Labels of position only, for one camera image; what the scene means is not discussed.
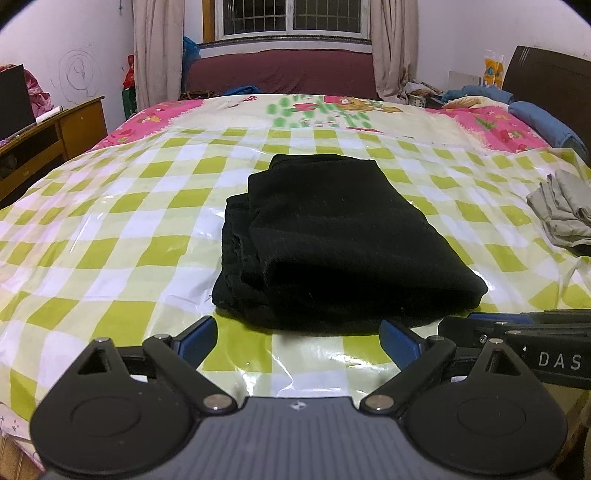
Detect maroon covered sofa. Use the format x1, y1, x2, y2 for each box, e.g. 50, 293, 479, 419
186, 49, 379, 100

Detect left beige curtain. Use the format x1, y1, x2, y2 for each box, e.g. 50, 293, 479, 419
132, 0, 185, 110

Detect pink cloth over monitor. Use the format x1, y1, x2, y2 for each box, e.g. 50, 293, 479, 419
1, 64, 53, 119

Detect right beige curtain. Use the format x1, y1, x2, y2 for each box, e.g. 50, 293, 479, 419
370, 0, 419, 101

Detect wooden desk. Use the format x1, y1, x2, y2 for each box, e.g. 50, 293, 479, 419
0, 97, 107, 208

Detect pink floral bed quilt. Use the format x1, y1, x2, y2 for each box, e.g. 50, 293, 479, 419
95, 93, 548, 153

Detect barred window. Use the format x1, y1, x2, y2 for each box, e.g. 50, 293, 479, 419
202, 0, 370, 43

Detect black pants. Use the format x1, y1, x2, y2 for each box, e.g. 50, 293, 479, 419
212, 155, 487, 335

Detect dark wooden headboard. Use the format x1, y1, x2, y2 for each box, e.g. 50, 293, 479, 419
503, 46, 591, 148

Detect blue pillow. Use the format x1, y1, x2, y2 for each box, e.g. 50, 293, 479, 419
508, 101, 589, 162

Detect red green decoration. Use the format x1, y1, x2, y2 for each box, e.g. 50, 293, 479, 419
122, 54, 137, 120

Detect beige curtain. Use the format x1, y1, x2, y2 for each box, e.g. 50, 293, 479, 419
132, 0, 185, 110
370, 0, 419, 101

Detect black monitor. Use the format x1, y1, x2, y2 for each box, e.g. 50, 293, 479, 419
0, 65, 35, 140

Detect blue folded blanket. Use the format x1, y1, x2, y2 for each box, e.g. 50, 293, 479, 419
442, 85, 514, 104

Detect yellow snack bag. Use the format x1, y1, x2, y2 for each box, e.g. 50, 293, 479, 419
483, 50, 505, 89

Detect folded grey pants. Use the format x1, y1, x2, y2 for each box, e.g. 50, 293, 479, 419
527, 170, 591, 256

